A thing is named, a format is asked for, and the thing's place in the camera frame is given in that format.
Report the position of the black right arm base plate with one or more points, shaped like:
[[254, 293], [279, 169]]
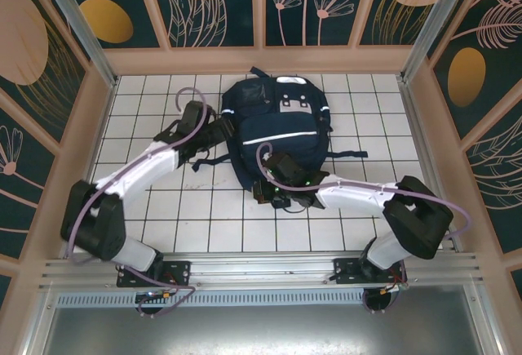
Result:
[[346, 269]]

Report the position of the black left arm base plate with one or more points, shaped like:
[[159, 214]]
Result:
[[179, 271]]

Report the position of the aluminium frame post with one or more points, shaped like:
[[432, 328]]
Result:
[[77, 24], [436, 20]]

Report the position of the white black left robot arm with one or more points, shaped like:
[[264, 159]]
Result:
[[134, 171]]

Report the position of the aluminium side rail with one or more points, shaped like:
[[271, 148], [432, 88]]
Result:
[[428, 159]]

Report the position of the navy blue backpack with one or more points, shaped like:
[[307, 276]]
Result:
[[281, 126]]

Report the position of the aluminium mounting rail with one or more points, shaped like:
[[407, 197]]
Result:
[[261, 265]]

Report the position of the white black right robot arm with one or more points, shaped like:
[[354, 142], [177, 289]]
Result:
[[355, 196]]

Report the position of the grey metal sheet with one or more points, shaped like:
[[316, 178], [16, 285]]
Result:
[[261, 330]]

